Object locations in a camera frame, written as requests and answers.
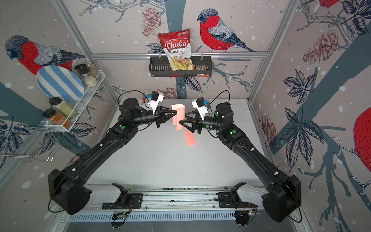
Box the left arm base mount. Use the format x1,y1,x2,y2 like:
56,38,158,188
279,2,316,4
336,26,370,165
102,183,143,210

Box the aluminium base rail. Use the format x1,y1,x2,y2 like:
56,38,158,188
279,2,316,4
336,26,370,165
84,184,267,210

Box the black wire basket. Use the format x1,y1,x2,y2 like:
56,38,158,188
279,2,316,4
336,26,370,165
149,56,212,77

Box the pink square paper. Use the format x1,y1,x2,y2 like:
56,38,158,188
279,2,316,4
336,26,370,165
172,104,185,131
184,130,197,147

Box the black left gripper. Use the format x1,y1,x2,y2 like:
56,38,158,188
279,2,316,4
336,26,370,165
132,106,177,129

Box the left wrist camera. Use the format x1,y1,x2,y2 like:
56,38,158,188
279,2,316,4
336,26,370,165
147,91,164,115

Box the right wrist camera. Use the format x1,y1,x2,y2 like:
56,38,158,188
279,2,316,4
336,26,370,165
192,97,210,120

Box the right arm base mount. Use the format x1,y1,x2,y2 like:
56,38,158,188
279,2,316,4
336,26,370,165
216,182,258,209

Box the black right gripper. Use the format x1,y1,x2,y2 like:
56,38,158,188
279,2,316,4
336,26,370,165
180,110,224,135

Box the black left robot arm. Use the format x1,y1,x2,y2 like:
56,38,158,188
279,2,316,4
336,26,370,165
48,98,177,215

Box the orange spice jar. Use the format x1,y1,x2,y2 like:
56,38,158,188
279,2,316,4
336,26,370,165
43,108,72,129

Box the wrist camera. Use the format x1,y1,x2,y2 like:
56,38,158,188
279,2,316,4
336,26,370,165
192,97,210,120
147,91,164,115

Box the blue striped plate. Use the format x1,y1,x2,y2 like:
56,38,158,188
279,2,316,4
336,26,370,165
36,65,85,103

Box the green spice jar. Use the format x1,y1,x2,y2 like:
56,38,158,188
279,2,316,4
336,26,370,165
49,97,77,119

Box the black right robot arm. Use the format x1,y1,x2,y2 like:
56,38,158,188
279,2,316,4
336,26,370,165
179,98,301,222

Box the white wire shelf rack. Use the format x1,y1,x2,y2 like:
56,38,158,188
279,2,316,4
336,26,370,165
36,66,106,132

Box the red Chuba chips bag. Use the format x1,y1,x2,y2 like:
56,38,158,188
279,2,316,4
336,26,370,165
158,29,194,71

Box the black lid spice jar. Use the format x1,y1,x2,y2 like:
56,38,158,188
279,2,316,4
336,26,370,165
75,63,98,88

